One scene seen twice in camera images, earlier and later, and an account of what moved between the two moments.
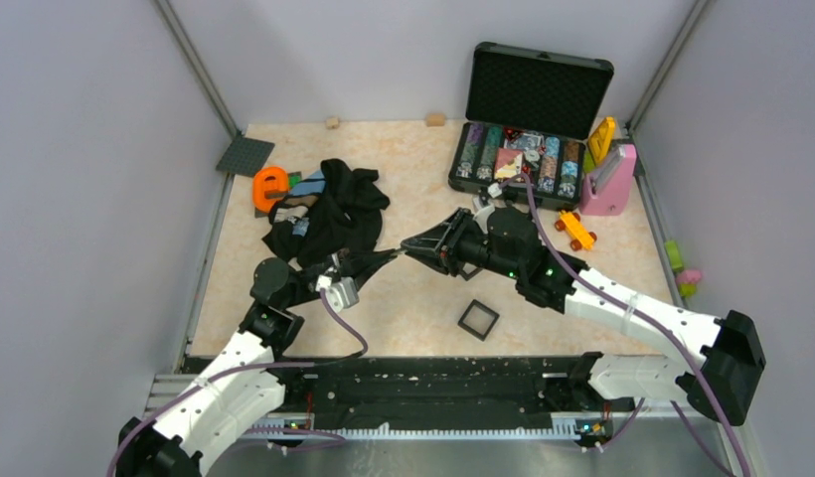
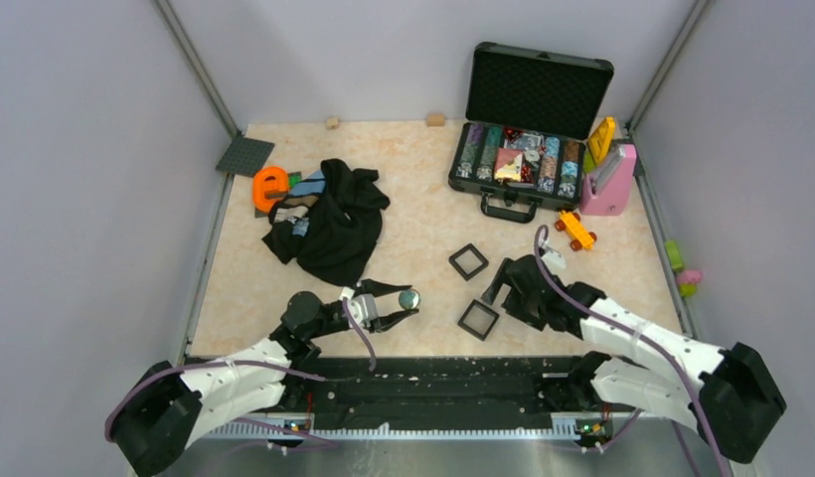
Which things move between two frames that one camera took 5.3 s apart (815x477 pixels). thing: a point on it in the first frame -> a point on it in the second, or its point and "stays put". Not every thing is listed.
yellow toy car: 581,238 stays put
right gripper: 445,238 -> 514,309
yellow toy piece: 600,141 stays put
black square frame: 467,327 stays put
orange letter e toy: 270,184 stays put
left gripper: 359,266 -> 386,322
